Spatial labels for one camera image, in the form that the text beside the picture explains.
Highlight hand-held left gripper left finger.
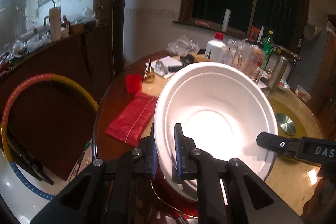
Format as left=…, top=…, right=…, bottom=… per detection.
left=30, top=123, right=159, bottom=224

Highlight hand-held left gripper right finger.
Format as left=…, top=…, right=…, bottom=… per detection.
left=174, top=123, right=305, bottom=224

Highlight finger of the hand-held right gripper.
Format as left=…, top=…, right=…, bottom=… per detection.
left=256, top=132, right=302, bottom=159

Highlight large white bowl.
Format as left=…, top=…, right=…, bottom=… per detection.
left=161, top=161, right=201, bottom=202

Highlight red plate with sticker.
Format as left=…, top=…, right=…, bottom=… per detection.
left=150, top=169, right=201, bottom=217

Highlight small white bowl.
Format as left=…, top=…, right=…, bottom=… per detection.
left=154, top=62, right=279, bottom=182

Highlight red scalloped plate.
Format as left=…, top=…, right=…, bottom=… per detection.
left=171, top=211, right=202, bottom=224

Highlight round metal disc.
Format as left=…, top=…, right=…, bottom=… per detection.
left=276, top=112, right=297, bottom=136

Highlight gold glitter turntable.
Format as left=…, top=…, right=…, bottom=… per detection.
left=268, top=97, right=306, bottom=161

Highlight red folded cloth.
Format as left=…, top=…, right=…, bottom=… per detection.
left=105, top=91, right=158, bottom=147

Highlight clear plastic food container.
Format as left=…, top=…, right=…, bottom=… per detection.
left=294, top=85, right=310, bottom=102

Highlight steel thermos flask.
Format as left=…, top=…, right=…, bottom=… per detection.
left=268, top=56, right=289, bottom=92

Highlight red plastic cup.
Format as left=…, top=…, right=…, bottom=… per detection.
left=125, top=74, right=143, bottom=94

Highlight gold gourd ornament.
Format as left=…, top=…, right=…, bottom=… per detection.
left=143, top=58, right=156, bottom=83

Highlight amber liquor bottle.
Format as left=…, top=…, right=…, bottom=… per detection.
left=248, top=47, right=265, bottom=77

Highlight white printed paper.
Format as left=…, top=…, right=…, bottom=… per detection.
left=152, top=56, right=184, bottom=68

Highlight green plastic bottle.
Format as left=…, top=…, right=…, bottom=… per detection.
left=260, top=30, right=275, bottom=69

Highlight clear glass pitcher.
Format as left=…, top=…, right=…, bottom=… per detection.
left=223, top=40, right=244, bottom=68

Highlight white bottle with red cap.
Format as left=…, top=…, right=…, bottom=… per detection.
left=204, top=32, right=227, bottom=63

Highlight crumpled clear plastic bag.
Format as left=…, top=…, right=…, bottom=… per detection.
left=166, top=35, right=200, bottom=54

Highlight red box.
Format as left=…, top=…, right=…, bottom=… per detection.
left=249, top=26, right=261, bottom=42

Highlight plastic bag on refrigerator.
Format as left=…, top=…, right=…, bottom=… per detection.
left=303, top=23, right=323, bottom=42

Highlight black metal stand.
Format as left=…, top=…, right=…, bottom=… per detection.
left=8, top=132, right=54, bottom=185

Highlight white paper roll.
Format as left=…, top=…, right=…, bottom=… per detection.
left=221, top=9, right=232, bottom=32

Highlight dark wooden cabinet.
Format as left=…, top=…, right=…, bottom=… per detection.
left=0, top=23, right=116, bottom=180

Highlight multicoloured hula hoop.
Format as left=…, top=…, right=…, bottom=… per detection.
left=1, top=74, right=100, bottom=201

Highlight brown glass bottle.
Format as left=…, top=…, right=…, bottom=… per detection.
left=61, top=15, right=70, bottom=38

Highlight white tumbler with straw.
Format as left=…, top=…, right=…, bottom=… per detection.
left=44, top=1, right=62, bottom=41

